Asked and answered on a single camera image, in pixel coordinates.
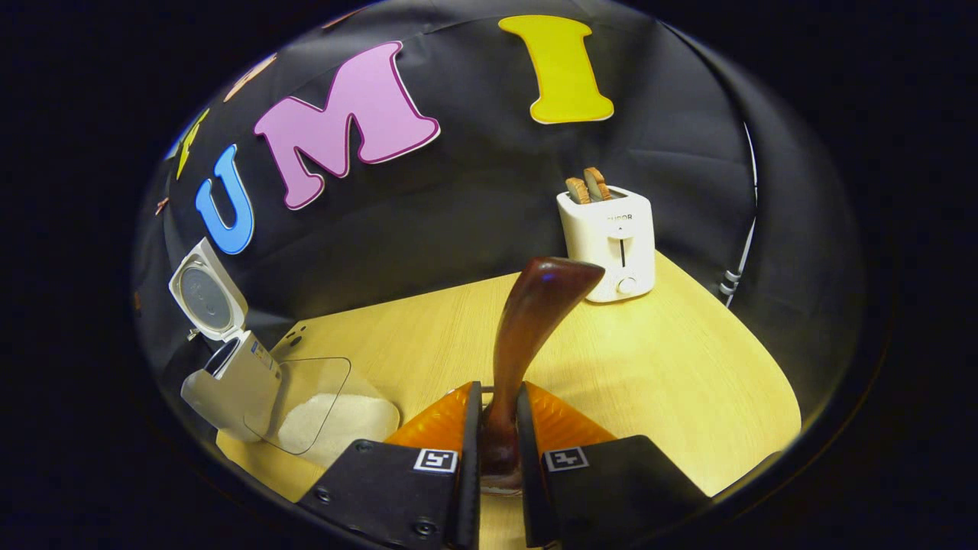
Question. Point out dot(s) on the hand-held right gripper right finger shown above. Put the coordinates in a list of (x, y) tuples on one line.
[(529, 496)]

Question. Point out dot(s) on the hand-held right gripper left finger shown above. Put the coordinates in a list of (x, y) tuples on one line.
[(472, 496)]

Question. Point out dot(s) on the white uncooked rice heap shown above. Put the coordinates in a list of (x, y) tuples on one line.
[(351, 428)]

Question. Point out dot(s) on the brown wooden spoon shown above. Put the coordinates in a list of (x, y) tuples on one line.
[(527, 321)]

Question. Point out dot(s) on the white rice cooker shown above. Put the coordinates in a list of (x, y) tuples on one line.
[(237, 389)]

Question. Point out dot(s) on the clear plastic box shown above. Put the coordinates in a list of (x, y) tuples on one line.
[(321, 382)]

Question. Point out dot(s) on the white toaster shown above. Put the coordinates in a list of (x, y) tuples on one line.
[(603, 252)]

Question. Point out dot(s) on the toasted bread slice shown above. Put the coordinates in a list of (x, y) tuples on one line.
[(578, 191), (597, 183)]

